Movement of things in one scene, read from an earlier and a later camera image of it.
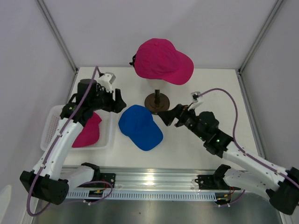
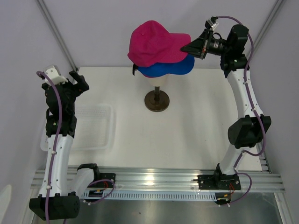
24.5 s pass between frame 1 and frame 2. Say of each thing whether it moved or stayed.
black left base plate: stayed
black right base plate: stayed
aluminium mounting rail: stayed
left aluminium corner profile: stayed
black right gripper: moved
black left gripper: moved
